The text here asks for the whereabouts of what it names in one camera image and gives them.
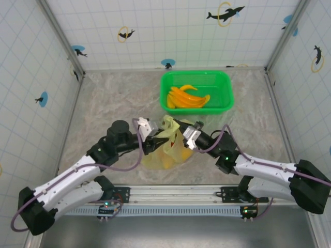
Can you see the fake yellow mango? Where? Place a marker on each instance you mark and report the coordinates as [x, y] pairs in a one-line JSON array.
[[167, 161]]

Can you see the yellow translucent plastic bag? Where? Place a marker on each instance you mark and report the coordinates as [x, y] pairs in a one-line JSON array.
[[178, 152]]

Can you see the green plastic basket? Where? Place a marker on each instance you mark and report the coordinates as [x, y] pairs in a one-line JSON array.
[[219, 85]]

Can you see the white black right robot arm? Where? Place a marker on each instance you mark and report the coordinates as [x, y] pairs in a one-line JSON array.
[[258, 171]]

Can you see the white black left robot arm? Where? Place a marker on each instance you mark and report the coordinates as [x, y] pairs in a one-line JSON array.
[[72, 178]]

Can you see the fake banana bunch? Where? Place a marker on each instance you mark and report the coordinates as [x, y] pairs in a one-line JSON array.
[[186, 101]]

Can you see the single fake yellow banana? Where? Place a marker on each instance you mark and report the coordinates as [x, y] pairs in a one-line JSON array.
[[187, 87]]

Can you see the blue circle penguin sticker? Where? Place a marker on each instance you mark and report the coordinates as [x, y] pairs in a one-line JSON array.
[[168, 62]]

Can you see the right controller board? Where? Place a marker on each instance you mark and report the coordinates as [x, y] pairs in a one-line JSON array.
[[248, 212]]

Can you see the controller board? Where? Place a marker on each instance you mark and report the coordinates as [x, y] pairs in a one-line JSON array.
[[104, 211], [248, 212]]

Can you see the left controller board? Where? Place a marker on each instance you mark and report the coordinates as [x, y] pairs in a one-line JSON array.
[[104, 211]]

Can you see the steel panel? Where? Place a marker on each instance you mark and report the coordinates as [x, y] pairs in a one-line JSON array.
[[175, 232]]

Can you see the blue circle shark sticker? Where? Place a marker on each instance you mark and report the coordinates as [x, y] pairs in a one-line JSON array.
[[77, 48]]

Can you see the blue circle fish sticker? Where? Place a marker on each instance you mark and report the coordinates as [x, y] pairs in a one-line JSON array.
[[288, 18]]

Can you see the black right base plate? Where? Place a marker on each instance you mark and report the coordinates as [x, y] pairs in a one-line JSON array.
[[228, 192]]

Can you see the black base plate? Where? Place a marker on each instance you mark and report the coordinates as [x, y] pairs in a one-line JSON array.
[[124, 192], [228, 192]]

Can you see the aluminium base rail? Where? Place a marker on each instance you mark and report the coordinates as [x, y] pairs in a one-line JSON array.
[[175, 192]]

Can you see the aluminium side rail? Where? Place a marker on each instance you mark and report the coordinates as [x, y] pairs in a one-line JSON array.
[[76, 103], [278, 108]]

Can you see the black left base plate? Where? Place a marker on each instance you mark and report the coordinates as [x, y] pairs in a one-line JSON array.
[[124, 192]]

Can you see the aluminium frame bar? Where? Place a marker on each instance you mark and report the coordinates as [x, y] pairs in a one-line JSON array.
[[116, 69]]

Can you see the aluminium frame post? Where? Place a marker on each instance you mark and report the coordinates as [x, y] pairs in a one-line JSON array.
[[316, 230], [32, 241], [284, 38], [62, 38]]

